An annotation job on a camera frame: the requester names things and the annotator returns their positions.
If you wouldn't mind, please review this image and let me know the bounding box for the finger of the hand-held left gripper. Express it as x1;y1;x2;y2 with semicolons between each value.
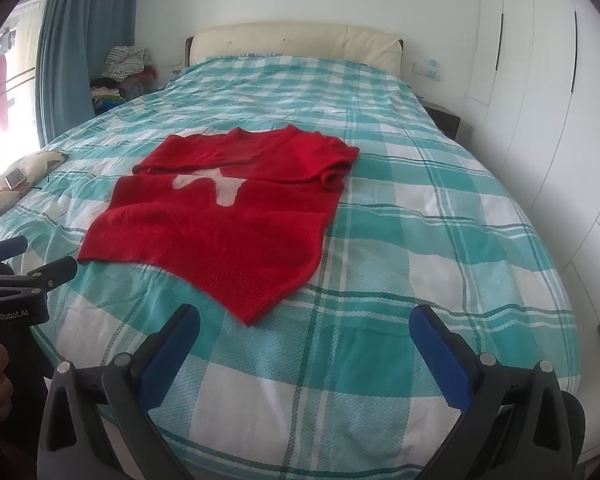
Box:
11;255;79;295
0;236;29;275

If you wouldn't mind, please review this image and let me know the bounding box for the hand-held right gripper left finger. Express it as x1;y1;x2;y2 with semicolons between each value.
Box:
37;302;201;480

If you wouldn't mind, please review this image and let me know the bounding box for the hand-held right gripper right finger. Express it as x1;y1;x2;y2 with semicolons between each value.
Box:
409;303;588;480

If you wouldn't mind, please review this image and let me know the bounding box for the red knitted sweater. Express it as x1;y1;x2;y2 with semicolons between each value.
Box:
76;126;360;327

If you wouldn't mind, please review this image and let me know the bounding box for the pile of colourful clothes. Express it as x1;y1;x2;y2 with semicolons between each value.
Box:
89;65;159;115

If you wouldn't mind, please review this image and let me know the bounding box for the patterned beige cushion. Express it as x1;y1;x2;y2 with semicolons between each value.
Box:
0;149;71;242

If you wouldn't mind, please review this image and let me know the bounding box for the teal plaid bed blanket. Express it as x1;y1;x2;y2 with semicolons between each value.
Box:
0;52;582;480

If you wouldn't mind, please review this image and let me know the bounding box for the grey patterned cloth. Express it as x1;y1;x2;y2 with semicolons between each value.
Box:
102;46;152;79

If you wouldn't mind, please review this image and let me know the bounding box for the blue curtain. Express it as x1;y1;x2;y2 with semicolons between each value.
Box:
36;0;142;148

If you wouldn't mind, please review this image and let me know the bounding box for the dark wooden nightstand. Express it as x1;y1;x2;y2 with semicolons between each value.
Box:
422;100;462;144

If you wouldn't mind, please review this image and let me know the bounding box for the white wardrobe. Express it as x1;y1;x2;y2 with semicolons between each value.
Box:
459;0;600;366

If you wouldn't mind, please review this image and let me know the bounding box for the cream pillow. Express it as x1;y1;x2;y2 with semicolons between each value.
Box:
185;21;405;79

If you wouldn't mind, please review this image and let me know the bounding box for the white wall switch panel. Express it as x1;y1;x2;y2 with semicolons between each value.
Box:
412;59;444;81

